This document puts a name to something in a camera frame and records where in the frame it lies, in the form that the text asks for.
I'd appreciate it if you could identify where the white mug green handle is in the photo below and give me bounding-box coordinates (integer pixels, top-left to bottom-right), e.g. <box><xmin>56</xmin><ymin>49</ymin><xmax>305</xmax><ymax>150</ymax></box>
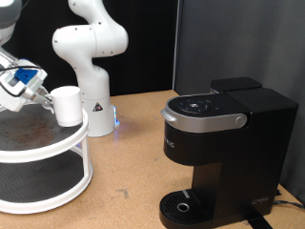
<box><xmin>50</xmin><ymin>85</ymin><xmax>84</xmax><ymax>128</ymax></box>

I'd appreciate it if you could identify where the black Keurig coffee machine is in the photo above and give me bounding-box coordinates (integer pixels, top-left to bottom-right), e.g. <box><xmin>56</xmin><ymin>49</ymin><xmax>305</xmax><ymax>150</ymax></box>
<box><xmin>159</xmin><ymin>76</ymin><xmax>299</xmax><ymax>229</ymax></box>

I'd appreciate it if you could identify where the black tape strip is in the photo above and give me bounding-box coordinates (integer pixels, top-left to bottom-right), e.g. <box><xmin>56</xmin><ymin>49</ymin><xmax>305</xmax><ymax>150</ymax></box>
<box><xmin>242</xmin><ymin>209</ymin><xmax>275</xmax><ymax>229</ymax></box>

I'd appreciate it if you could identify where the black curtain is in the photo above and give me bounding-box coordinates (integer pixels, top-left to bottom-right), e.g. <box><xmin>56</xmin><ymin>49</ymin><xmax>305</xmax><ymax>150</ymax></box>
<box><xmin>0</xmin><ymin>0</ymin><xmax>179</xmax><ymax>104</ymax></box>

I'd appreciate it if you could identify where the clear water tank black lid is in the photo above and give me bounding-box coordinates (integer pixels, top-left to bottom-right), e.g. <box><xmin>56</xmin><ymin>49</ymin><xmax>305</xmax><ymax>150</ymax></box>
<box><xmin>210</xmin><ymin>76</ymin><xmax>263</xmax><ymax>94</ymax></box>

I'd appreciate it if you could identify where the braided power cable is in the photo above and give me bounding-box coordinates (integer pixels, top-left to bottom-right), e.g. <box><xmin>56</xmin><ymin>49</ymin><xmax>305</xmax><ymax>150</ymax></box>
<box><xmin>274</xmin><ymin>189</ymin><xmax>305</xmax><ymax>211</ymax></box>

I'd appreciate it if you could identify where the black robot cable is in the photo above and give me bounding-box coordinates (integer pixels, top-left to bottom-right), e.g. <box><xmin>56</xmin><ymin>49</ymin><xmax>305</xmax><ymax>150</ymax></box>
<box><xmin>0</xmin><ymin>64</ymin><xmax>42</xmax><ymax>97</ymax></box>

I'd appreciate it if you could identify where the white two-tier turntable shelf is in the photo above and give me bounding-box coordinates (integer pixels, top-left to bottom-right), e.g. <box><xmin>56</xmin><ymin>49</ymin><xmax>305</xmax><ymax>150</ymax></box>
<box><xmin>0</xmin><ymin>101</ymin><xmax>93</xmax><ymax>215</ymax></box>

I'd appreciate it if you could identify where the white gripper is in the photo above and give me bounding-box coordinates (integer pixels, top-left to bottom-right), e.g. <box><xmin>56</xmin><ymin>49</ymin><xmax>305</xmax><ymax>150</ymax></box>
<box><xmin>0</xmin><ymin>47</ymin><xmax>55</xmax><ymax>115</ymax></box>

